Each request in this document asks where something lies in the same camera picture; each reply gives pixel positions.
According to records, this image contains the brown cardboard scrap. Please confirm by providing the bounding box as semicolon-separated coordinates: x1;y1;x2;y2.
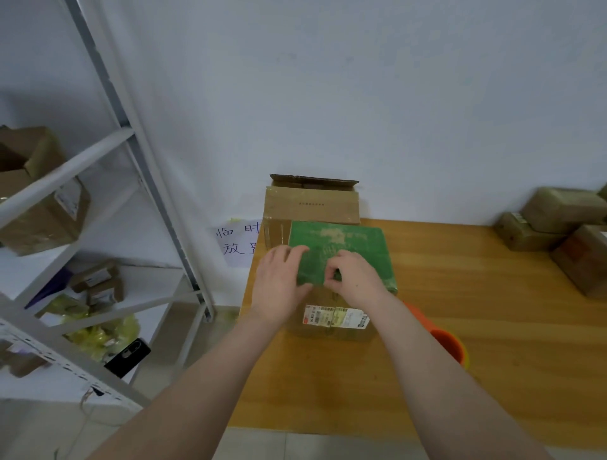
0;346;49;378

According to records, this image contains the white paper wall sign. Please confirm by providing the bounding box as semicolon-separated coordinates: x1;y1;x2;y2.
213;218;265;269

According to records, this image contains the thin white cable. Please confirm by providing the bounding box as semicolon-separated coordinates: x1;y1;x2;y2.
80;384;126;411

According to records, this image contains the grey metal shelf rack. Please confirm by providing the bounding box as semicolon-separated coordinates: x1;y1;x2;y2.
0;0;218;411

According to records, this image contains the yellow plastic bag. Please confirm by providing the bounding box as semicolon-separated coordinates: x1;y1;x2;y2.
47;294;142;361

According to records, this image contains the stack of cardboard boxes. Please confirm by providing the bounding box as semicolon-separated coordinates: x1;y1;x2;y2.
262;173;362;250

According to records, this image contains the blue orange tape dispenser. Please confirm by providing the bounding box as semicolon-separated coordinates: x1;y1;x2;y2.
406;301;472;371

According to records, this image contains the small open-flap cardboard box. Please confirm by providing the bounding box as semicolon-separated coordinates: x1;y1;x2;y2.
522;186;607;235

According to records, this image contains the person's right hand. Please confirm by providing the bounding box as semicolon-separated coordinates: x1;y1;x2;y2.
324;250;396;316

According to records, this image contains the large worn shelf carton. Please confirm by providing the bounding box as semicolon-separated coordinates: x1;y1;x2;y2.
0;125;92;257

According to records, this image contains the person's right forearm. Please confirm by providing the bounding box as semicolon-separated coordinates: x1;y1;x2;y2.
370;298;556;460

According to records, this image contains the large green-printed cardboard box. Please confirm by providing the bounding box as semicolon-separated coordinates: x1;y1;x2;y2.
285;221;400;341

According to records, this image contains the small open carton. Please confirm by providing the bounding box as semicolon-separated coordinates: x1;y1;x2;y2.
68;258;125;305

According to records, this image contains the cube red-printed cardboard box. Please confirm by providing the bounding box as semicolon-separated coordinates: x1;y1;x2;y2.
552;224;607;301

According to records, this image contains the black mobile phone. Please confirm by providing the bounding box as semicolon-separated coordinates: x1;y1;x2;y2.
104;337;152;379

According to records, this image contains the box barcode label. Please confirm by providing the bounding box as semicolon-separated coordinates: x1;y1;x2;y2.
493;210;563;253

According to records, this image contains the person's left forearm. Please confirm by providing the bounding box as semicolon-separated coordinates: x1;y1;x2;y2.
90;317;281;460

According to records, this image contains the dark blue bag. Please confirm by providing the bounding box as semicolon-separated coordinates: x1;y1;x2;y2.
27;265;75;310

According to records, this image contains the person's left hand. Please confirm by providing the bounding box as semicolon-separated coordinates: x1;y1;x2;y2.
247;245;313;330

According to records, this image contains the wooden table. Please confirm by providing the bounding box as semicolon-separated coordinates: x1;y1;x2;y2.
228;218;607;451

